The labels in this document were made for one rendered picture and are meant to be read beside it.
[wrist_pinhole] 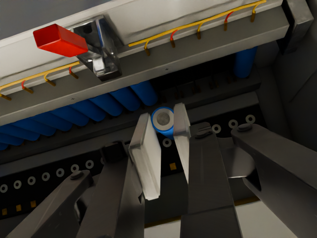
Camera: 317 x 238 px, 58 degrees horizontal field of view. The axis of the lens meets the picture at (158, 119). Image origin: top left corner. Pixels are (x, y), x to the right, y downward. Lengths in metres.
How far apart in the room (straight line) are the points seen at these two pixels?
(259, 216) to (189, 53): 0.12
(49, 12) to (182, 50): 0.10
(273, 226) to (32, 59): 0.20
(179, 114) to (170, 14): 0.08
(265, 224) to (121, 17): 0.16
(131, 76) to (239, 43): 0.09
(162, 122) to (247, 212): 0.08
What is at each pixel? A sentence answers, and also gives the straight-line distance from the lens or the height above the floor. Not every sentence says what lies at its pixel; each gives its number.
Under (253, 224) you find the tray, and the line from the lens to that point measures 0.20.
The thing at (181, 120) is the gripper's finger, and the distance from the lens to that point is 0.15.
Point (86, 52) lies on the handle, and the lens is 0.18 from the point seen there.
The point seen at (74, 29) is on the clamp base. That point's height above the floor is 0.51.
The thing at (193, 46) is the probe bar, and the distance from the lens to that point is 0.23.
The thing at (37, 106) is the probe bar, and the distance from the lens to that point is 0.26.
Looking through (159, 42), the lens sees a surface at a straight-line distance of 0.23.
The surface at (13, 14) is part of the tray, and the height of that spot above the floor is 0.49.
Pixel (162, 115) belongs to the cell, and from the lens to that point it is 0.19.
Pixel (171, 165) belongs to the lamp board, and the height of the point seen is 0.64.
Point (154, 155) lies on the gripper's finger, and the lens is 0.17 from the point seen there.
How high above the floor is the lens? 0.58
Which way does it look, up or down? level
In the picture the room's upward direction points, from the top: 164 degrees clockwise
